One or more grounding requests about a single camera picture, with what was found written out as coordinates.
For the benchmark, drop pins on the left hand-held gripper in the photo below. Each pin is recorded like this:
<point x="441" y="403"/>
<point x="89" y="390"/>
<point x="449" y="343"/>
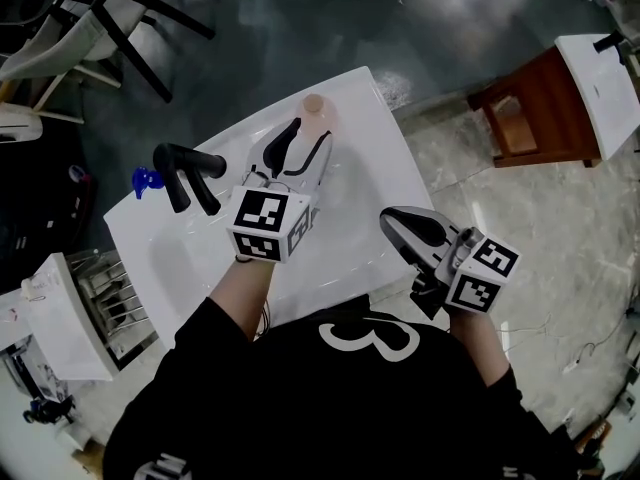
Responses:
<point x="262" y="218"/>

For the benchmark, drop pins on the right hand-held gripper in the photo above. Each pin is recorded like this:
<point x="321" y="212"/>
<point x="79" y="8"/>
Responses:
<point x="480" y="283"/>

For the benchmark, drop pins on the pink soap bottle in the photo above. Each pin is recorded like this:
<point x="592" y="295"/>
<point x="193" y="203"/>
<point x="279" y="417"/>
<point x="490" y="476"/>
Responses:
<point x="314" y="105"/>

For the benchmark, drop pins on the person's right forearm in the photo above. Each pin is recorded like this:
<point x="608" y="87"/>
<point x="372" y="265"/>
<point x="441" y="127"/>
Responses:
<point x="475" y="343"/>

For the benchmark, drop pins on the person's left forearm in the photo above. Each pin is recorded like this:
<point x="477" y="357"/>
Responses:
<point x="245" y="298"/>

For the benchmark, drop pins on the white sink vanity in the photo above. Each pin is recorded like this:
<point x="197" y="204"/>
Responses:
<point x="370" y="168"/>

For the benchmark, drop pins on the white sink top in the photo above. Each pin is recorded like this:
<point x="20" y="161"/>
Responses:
<point x="605" y="98"/>

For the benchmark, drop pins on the small blue plastic object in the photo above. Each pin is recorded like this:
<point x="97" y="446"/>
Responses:
<point x="145" y="180"/>

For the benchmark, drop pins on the brown wooden vanity cabinet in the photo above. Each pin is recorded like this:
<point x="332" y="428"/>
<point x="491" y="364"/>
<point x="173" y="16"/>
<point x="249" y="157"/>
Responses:
<point x="545" y="113"/>

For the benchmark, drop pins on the person's black printed shirt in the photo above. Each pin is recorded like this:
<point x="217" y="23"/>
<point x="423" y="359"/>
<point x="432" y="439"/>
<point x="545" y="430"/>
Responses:
<point x="325" y="408"/>

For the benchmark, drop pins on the white power strip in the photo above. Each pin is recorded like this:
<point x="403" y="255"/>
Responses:
<point x="571" y="367"/>

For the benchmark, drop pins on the metal rack stand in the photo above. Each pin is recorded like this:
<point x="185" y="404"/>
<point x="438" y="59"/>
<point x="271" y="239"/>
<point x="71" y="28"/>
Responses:
<point x="120" y="308"/>

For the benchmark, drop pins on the grey chair with black legs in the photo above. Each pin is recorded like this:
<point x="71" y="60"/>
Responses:
<point x="75" y="43"/>

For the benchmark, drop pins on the light wooden chair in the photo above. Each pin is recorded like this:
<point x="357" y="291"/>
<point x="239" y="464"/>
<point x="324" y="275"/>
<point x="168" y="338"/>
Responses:
<point x="55" y="90"/>

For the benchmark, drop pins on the black glossy panel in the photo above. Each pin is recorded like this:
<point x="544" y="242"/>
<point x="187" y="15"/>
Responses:
<point x="40" y="208"/>

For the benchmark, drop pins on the short black faucet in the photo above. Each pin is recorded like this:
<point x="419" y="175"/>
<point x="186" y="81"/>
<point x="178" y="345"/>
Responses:
<point x="607" y="42"/>

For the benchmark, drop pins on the white curved board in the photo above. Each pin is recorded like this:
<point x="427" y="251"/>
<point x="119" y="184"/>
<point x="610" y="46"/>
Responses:
<point x="17" y="128"/>

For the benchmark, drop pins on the white wash basin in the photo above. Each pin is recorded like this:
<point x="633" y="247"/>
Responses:
<point x="65" y="328"/>

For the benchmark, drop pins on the black and blue device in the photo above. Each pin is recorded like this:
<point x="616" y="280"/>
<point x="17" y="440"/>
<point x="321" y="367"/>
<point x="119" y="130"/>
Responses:
<point x="47" y="410"/>

